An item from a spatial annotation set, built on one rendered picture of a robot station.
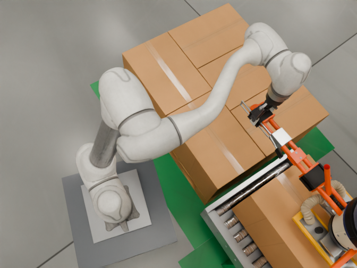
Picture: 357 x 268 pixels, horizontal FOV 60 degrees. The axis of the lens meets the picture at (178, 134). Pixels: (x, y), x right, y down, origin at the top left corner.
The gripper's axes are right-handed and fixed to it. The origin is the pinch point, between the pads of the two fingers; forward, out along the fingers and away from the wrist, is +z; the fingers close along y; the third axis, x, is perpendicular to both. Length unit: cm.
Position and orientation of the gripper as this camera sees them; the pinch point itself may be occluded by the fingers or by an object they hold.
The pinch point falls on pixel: (261, 116)
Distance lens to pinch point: 144.1
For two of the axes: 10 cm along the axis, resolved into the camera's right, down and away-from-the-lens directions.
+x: -5.5, -7.8, 2.9
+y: 8.3, -4.9, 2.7
